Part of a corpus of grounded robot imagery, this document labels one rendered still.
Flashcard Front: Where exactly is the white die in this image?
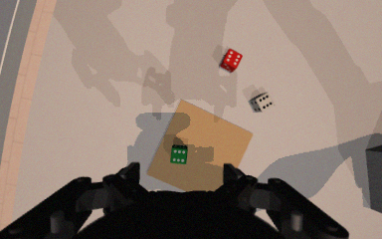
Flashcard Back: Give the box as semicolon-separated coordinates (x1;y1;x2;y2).
250;93;275;113

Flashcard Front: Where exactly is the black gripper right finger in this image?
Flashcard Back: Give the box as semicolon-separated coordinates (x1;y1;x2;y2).
201;163;349;239

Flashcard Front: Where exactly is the green die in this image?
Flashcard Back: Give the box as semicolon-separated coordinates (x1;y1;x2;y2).
170;144;188;164

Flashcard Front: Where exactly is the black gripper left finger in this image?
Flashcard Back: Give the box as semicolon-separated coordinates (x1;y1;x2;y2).
0;162;162;239

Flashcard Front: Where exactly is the red die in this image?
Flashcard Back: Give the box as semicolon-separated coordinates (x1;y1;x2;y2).
220;49;243;72

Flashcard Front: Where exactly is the tan flat mat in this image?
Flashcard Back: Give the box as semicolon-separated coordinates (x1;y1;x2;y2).
147;101;253;192

